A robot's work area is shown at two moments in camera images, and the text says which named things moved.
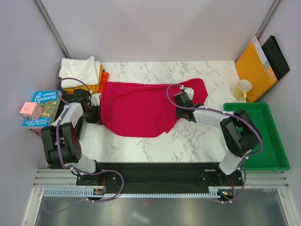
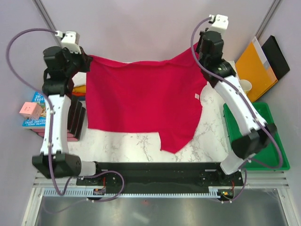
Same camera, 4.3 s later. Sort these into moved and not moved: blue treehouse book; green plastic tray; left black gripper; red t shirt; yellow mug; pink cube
Moved: left black gripper; red t shirt
Not moved: blue treehouse book; yellow mug; green plastic tray; pink cube
